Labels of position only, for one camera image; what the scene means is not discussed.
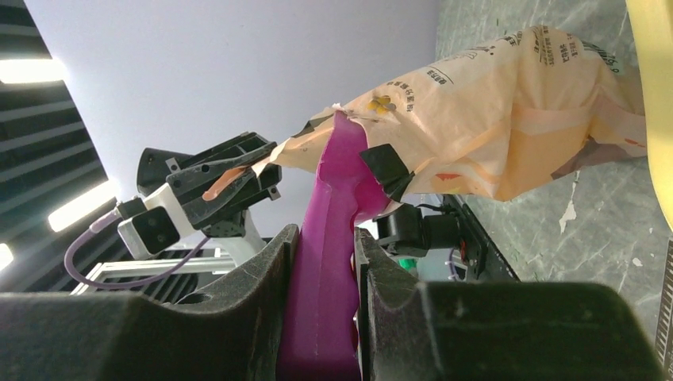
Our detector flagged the magenta plastic scoop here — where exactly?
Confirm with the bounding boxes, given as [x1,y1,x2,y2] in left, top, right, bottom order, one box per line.
[275,111,389,380]

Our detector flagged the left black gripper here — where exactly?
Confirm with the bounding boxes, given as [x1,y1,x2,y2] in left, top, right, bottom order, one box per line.
[137,132,282,229]

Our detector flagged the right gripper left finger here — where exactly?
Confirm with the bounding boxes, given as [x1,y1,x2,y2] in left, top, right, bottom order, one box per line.
[1,225,299,380]

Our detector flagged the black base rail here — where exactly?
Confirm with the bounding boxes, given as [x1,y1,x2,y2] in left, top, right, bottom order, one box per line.
[442,194,520,282]

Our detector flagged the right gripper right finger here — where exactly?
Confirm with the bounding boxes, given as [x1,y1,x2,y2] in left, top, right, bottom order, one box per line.
[355,229,665,380]

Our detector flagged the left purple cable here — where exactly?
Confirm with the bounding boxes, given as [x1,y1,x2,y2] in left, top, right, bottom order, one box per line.
[63,210,211,291]

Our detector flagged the yellow green litter box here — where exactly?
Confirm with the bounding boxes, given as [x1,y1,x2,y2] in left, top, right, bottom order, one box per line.
[626,0,672,226]

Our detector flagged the pink cat litter bag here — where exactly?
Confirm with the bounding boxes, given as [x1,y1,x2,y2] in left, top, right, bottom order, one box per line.
[251,25,647,201]

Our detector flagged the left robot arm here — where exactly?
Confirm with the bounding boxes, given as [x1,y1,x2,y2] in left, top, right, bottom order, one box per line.
[118,133,282,265]

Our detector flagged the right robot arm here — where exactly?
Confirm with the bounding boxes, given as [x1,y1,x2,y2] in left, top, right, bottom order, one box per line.
[1,205,665,380]

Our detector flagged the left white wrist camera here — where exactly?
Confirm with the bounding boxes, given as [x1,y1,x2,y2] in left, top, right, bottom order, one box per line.
[115,183,195,260]

